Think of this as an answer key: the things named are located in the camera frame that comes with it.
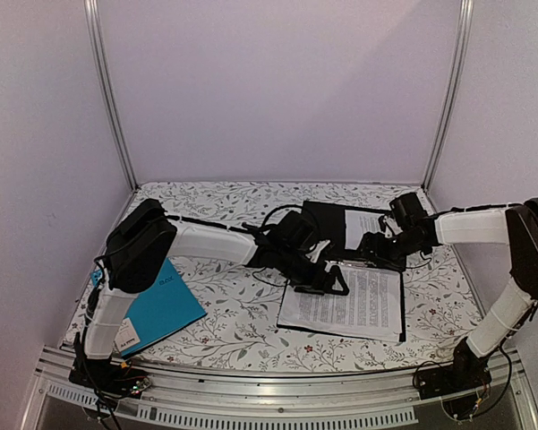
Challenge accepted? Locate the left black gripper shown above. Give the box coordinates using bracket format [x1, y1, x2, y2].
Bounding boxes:
[276, 245, 349, 296]

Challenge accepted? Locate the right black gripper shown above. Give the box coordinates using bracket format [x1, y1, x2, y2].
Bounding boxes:
[354, 230, 425, 272]

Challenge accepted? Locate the printed paper sheet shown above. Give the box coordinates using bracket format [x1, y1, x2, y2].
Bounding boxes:
[277, 265, 406, 343]
[345, 210, 385, 251]

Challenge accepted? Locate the black clip folder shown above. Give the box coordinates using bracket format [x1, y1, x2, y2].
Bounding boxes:
[276, 200, 407, 344]

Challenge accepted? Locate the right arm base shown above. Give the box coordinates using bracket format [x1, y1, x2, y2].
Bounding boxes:
[412, 340, 492, 421]

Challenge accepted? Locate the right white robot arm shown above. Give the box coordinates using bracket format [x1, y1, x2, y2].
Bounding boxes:
[358, 193, 538, 359]

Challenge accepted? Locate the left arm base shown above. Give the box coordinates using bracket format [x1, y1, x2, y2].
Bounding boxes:
[69, 333, 151, 400]

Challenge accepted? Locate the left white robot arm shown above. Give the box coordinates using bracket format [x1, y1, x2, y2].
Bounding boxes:
[75, 199, 349, 389]

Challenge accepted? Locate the blue folder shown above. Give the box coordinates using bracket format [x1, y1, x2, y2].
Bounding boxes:
[90, 257, 208, 358]

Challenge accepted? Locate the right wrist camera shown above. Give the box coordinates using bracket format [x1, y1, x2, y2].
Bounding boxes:
[389, 193, 428, 230]

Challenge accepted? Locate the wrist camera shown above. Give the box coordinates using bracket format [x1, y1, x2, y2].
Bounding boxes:
[273, 211, 318, 253]
[389, 193, 428, 230]

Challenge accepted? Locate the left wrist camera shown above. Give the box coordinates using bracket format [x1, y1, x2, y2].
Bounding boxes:
[273, 211, 318, 253]

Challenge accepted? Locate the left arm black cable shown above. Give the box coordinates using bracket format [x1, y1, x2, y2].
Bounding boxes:
[261, 204, 305, 234]

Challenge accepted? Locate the front aluminium rail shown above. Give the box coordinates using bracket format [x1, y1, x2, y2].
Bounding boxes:
[21, 347, 538, 429]

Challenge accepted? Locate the right aluminium frame post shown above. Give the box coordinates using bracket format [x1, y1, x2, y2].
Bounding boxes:
[422, 0, 474, 193]

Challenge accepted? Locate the aluminium frame post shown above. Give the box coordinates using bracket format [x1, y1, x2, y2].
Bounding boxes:
[422, 0, 474, 193]
[83, 0, 139, 191]

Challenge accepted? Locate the left aluminium frame post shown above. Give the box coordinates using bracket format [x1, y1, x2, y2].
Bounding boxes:
[83, 0, 139, 191]

